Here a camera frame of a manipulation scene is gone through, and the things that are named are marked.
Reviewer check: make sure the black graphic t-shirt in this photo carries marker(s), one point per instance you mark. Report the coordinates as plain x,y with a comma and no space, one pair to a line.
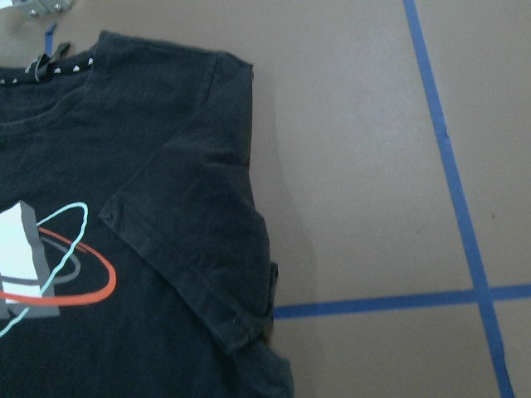
133,260

